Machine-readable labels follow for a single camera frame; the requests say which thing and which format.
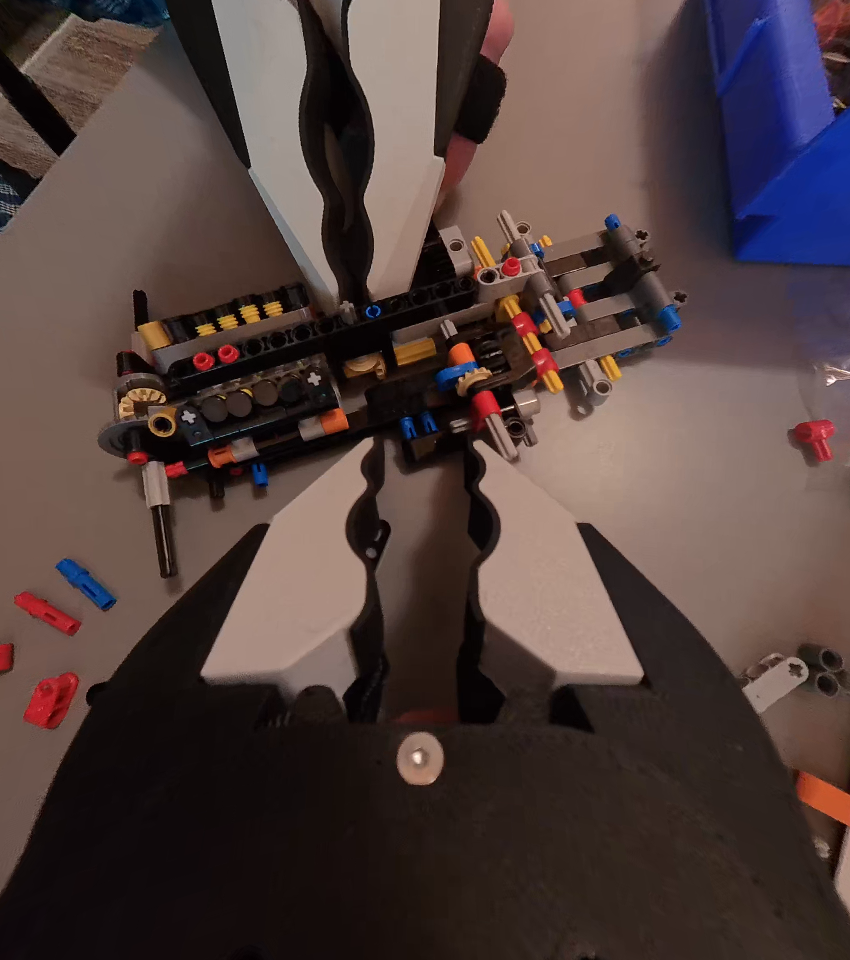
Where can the multicoloured lego chassis assembly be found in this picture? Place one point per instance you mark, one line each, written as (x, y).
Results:
(395, 352)

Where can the orange lego piece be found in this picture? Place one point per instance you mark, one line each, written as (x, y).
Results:
(826, 801)

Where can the black furniture frame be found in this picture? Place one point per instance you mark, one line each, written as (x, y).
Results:
(27, 101)

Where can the red lego pin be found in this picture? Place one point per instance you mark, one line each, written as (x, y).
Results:
(48, 613)

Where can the dark grey lego connector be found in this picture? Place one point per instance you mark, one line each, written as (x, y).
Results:
(830, 667)

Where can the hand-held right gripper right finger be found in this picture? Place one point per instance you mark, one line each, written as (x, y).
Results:
(552, 600)

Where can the beige woven rug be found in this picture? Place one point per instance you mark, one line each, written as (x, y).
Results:
(87, 67)

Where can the person's left hand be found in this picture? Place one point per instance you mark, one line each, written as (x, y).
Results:
(498, 34)

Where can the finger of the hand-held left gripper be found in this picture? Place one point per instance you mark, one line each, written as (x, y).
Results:
(275, 150)
(402, 150)

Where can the blue plastic bin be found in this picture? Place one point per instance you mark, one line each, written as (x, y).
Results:
(807, 165)

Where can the blue lego pin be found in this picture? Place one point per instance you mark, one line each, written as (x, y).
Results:
(86, 583)

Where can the light grey lego connector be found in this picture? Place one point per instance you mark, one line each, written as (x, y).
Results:
(774, 681)

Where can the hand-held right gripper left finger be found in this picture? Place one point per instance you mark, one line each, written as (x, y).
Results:
(297, 600)

